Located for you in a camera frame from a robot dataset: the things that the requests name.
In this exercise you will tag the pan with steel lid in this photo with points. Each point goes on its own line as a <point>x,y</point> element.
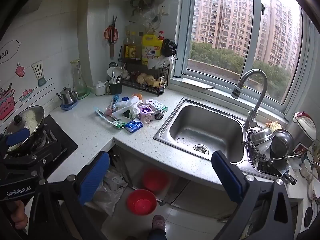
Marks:
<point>25,122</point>

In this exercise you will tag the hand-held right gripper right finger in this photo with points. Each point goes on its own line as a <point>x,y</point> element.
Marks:
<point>227,177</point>

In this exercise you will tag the apartment buildings outside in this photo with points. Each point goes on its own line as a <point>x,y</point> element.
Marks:
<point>225,17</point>

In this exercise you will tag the white plastic bottle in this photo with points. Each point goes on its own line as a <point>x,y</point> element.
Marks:
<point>127,102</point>

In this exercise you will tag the black gas stove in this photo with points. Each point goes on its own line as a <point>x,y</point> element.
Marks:
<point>53,140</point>

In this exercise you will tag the white paper tissue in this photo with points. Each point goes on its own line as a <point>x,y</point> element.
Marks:
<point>118,115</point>

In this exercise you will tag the kitchen knife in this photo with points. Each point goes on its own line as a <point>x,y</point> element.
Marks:
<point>285,173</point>

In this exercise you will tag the steel teapot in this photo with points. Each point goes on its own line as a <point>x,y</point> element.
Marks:
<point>67,96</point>

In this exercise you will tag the amber oil bottle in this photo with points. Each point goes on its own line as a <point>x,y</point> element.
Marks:
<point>127,47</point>

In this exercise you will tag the person's left hand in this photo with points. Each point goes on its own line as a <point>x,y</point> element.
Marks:
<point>18,215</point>

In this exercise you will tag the orange plastic bag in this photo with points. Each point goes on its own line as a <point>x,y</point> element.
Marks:
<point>138,96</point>

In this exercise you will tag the steel gooseneck faucet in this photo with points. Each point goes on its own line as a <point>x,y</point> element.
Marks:
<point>250,92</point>

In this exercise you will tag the kitchen wall sticker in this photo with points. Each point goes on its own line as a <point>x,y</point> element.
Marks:
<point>15,87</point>

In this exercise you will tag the green plastic tray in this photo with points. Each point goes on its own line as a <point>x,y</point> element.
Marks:
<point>84,94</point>

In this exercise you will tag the white wall socket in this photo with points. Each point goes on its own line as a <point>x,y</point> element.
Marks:
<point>164,10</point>

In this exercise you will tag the white lidded jar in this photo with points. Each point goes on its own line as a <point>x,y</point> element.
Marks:
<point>100,88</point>

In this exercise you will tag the blue tissue pack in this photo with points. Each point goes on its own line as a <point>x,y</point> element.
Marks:
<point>133,126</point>

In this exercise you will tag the black plastic bag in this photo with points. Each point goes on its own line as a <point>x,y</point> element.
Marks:
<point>168,47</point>

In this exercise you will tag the clear hanging plastic bag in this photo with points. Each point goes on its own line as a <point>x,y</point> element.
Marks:
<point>145,17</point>

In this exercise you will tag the steel bowl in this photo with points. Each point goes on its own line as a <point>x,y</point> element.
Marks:
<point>261,136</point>

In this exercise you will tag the blue saucer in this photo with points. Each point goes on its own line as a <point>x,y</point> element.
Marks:
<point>68,105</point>

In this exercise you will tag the pink plastic bottle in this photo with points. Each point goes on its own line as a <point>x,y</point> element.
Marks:
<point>146,113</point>

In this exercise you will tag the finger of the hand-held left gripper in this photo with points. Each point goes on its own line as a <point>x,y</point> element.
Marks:
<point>17,135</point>
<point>37,155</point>

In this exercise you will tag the white hanging plastic bag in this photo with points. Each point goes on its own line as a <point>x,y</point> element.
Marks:
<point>160,61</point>

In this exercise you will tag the red plastic bin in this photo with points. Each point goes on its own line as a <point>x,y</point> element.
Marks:
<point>141,201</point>

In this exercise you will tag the aluminium sliding window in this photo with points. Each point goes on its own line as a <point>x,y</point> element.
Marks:
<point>255,30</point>

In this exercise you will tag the glass carafe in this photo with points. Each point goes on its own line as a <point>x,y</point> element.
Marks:
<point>78,77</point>

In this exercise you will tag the dark green mug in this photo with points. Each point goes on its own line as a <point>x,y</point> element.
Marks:
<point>115,88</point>

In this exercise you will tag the steel cabinet door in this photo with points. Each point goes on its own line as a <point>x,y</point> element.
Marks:
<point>175,192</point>

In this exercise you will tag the yellow OMO detergent bag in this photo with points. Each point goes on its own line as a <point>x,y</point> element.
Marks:
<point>151,48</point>

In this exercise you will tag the stack of enamel bowls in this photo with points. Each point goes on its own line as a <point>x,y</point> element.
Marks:
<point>311,177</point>

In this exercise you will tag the dark sauce bottle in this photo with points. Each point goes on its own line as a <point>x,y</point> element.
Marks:
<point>134,47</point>

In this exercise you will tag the person's pink slipper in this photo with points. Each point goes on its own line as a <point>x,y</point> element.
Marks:
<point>158,223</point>

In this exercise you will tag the ginger root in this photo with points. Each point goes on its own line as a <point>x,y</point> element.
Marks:
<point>147,78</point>

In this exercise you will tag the blue plastic wrapper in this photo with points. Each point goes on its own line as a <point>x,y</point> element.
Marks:
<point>114,101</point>

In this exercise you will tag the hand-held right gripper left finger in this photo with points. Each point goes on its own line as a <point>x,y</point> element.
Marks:
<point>95,177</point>

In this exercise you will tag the black round cap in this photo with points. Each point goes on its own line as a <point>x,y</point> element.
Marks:
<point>159,116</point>

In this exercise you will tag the stainless steel sink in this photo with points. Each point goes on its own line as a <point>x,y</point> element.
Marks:
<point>202,130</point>

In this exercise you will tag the garlic bulb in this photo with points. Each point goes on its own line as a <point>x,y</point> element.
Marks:
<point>125,73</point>

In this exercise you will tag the dark scouring pad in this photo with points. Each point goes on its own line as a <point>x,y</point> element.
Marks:
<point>255,151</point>

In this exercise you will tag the white rice cooker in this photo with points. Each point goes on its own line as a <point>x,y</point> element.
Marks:
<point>301,127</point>

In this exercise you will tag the pink plastic wrapper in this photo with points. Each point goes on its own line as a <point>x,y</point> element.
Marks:
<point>109,110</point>

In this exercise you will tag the pile of clear plastic bags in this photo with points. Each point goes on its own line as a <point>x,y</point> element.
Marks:
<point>110,187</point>

